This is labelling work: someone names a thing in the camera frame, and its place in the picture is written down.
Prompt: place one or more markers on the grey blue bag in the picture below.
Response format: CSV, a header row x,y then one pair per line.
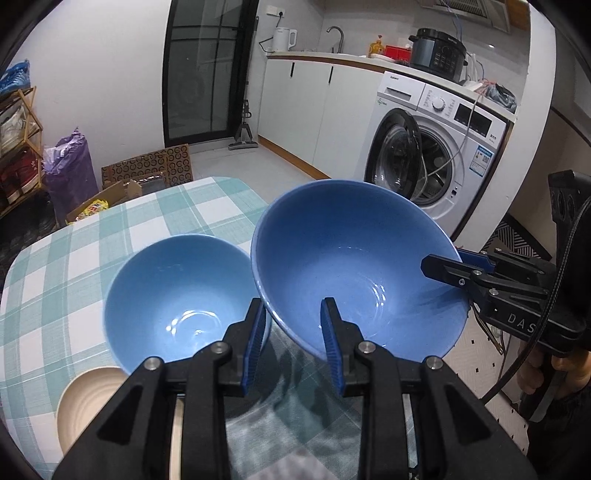
x,y
503,97

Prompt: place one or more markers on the large blue bowl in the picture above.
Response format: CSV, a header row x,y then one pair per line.
x,y
332,249

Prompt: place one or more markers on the black framed glass door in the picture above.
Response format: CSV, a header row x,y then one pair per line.
x,y
198,69

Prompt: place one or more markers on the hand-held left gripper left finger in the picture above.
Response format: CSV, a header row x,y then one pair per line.
x,y
253,350

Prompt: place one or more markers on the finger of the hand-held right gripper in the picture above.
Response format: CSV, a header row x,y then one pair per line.
x,y
450,272
480,261

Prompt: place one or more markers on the large cream plate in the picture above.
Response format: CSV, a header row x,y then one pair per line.
x,y
87,401

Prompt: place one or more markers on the kitchen faucet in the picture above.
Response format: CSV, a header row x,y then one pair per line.
x,y
340,44

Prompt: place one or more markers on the colourful snack packets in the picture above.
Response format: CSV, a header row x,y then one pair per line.
x,y
94,207

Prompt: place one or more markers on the wooden shoe rack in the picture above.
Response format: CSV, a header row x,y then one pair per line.
x,y
28,115

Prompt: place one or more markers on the purple bag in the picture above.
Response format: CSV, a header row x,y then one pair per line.
x,y
69,184

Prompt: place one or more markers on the teal checked tablecloth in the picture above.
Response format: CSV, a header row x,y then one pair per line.
x,y
69,286

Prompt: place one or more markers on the yellow bottle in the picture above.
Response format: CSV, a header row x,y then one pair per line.
x,y
376,48

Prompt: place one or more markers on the stick vacuum cleaner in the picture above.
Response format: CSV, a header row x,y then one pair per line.
x,y
242,138

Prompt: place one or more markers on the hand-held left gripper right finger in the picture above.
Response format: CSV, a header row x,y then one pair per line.
x,y
331,350

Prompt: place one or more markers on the rows of racked shoes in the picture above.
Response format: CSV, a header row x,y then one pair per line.
x,y
18,170

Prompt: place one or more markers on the white kitchen base cabinet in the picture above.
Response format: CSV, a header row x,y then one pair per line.
x,y
295,101

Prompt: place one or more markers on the white electric kettle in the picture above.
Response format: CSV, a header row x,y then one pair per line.
x,y
282,40

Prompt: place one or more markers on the white washing machine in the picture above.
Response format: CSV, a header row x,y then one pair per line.
x,y
461,115

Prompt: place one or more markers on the person's right hand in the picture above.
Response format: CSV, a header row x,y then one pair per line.
x,y
528,376

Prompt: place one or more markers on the white wall socket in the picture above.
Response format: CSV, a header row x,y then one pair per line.
x,y
276,11

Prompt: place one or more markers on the red box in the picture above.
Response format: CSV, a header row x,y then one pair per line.
x,y
397,53

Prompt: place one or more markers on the black pressure cooker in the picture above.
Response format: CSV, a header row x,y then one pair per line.
x,y
436,55

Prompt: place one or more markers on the range hood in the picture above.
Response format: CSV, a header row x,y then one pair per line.
x,y
475,11

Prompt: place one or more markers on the open cardboard box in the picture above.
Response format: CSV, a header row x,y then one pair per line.
x,y
122,191

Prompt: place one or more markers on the shiny foil packet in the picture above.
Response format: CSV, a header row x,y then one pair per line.
x,y
152,184

